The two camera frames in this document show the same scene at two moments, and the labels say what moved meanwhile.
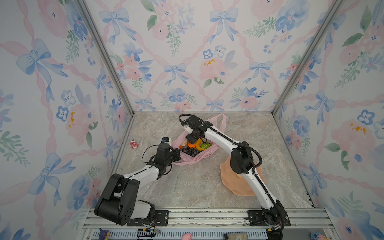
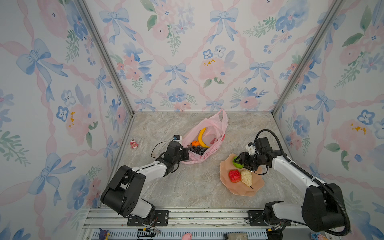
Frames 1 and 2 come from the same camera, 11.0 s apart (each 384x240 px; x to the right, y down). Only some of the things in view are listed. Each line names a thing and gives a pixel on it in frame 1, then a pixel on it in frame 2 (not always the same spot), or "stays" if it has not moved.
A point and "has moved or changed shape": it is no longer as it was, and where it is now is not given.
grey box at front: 239,236 stays
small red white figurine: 133,144 stays
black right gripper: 190,139 → 243,159
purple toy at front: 103,234 stays
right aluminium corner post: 332,15 stays
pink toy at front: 187,236 stays
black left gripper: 175,152 → 184,151
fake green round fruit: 206,145 has moved or changed shape
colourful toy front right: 317,236 stays
